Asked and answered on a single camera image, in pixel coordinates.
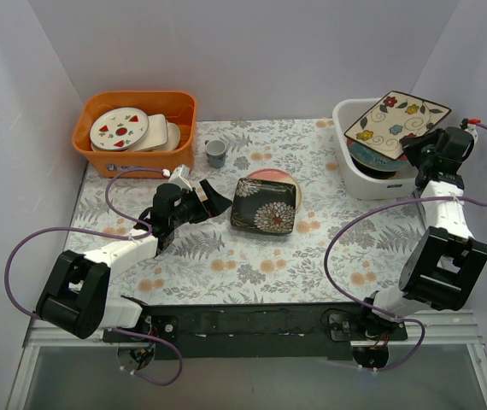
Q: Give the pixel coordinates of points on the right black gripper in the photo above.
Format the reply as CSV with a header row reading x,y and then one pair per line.
x,y
417,147

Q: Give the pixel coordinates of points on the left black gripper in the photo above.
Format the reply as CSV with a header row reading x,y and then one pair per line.
x,y
202,198

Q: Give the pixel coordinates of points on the square floral plate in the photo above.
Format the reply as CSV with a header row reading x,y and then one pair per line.
x,y
393,117

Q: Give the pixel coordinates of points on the large red teal plate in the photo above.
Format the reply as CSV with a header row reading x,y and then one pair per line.
x,y
373,159

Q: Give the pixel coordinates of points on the glossy black plate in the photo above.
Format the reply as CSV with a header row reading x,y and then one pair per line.
x,y
372,173

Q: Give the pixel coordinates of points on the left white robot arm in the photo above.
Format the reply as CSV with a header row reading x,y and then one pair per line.
x,y
76,296

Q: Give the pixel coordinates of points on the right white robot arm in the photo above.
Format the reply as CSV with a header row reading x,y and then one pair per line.
x,y
444,267

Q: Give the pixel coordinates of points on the white plastic bin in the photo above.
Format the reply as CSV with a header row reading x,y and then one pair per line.
x,y
358,184

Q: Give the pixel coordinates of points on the orange plastic bin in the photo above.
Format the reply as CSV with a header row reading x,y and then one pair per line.
x,y
178,107

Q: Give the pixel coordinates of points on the small grey white cup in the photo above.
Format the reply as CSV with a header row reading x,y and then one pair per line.
x,y
216,153

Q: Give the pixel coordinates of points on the black floral rectangular plate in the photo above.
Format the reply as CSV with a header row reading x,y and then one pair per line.
x,y
265,207

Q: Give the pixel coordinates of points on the dark plate under square plate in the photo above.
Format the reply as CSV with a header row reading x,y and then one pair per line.
x,y
276,175

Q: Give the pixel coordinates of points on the small cream plate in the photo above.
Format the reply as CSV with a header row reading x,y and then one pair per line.
x,y
173,139

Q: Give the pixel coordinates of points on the cream rectangular plate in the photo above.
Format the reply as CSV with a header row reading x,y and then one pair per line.
x,y
156,135

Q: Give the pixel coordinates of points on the floral patterned table mat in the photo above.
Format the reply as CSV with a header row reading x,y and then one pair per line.
x,y
338,245

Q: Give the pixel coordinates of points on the round watermelon pattern plate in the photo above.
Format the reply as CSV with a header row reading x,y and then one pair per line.
x,y
119,129

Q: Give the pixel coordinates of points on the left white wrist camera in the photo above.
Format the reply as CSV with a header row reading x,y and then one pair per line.
x,y
179,176

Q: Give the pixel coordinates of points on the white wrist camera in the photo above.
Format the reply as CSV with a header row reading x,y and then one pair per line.
x,y
179,176
470,126

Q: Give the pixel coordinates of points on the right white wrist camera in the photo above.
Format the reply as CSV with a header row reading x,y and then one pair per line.
x,y
470,126

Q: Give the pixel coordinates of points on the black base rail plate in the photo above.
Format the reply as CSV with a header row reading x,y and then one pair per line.
x,y
324,329

